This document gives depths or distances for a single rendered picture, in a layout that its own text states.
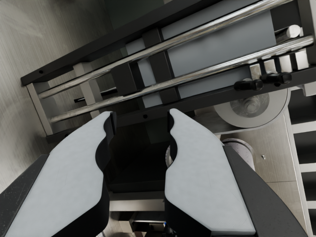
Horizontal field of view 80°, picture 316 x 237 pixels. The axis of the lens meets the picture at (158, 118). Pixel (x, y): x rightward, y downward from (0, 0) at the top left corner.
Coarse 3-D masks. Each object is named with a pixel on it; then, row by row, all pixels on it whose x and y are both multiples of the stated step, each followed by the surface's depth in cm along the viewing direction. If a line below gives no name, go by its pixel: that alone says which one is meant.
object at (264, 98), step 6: (264, 96) 33; (234, 102) 35; (264, 102) 33; (234, 108) 35; (240, 108) 35; (264, 108) 33; (240, 114) 35; (246, 114) 35; (252, 114) 34; (258, 114) 34
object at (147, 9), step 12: (108, 0) 78; (120, 0) 76; (132, 0) 75; (144, 0) 73; (156, 0) 71; (108, 12) 79; (120, 12) 78; (132, 12) 76; (144, 12) 74; (120, 24) 79; (120, 48) 82; (144, 108) 85; (156, 120) 85; (156, 132) 86
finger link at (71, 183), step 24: (96, 120) 11; (72, 144) 9; (96, 144) 9; (48, 168) 8; (72, 168) 8; (96, 168) 8; (48, 192) 7; (72, 192) 7; (96, 192) 7; (24, 216) 6; (48, 216) 6; (72, 216) 6; (96, 216) 6
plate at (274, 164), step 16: (208, 112) 75; (272, 128) 68; (256, 144) 72; (272, 144) 70; (288, 144) 68; (256, 160) 73; (272, 160) 71; (288, 160) 69; (272, 176) 73; (288, 176) 70; (288, 192) 72; (304, 224) 73
